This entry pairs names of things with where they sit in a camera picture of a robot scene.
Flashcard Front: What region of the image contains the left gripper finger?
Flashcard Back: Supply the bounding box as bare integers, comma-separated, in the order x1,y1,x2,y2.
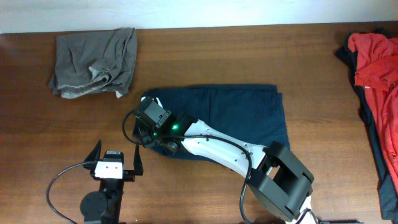
83,140,102,169
133,144,144,176

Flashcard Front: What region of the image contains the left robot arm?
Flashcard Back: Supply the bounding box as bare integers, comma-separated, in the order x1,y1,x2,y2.
80,141,144,224

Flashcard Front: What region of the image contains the red shirt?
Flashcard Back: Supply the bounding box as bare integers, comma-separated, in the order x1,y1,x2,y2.
348,33,397,187

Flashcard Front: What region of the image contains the grey folded shirt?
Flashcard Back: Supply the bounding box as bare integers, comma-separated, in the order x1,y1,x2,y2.
49,27,137,99

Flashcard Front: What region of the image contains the black garment under red shirt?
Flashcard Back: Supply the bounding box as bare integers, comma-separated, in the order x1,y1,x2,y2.
335,37,397,224

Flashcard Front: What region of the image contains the navy blue garment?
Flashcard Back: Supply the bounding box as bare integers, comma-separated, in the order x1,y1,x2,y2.
143,84,290,147

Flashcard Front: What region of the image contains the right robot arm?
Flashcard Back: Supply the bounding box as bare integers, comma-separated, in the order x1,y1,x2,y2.
132,96,319,223

